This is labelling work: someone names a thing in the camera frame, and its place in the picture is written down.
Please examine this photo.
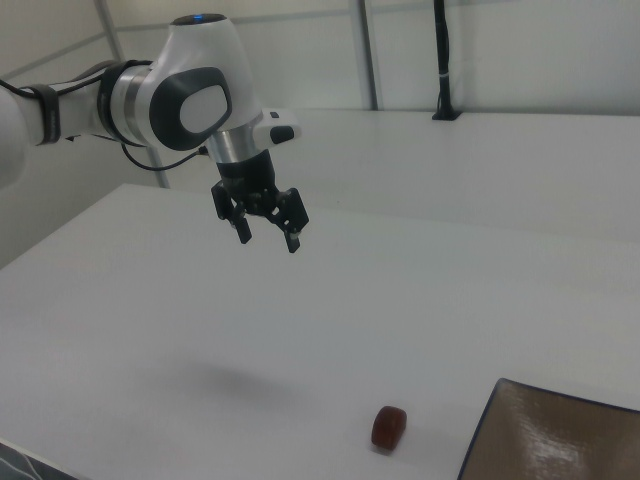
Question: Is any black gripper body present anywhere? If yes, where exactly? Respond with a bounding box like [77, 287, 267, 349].
[217, 149, 295, 212]

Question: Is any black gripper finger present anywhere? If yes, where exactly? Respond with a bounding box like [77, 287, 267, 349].
[210, 181, 254, 247]
[266, 187, 310, 255]

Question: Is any square brown ceramic plate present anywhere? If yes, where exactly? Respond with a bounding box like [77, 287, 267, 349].
[457, 377, 640, 480]

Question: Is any black pole with white band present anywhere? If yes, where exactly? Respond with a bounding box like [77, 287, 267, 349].
[431, 0, 463, 122]

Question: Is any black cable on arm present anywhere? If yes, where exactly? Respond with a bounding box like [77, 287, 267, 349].
[0, 60, 210, 173]

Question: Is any black strap on arm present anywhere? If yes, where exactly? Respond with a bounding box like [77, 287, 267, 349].
[25, 84, 65, 147]

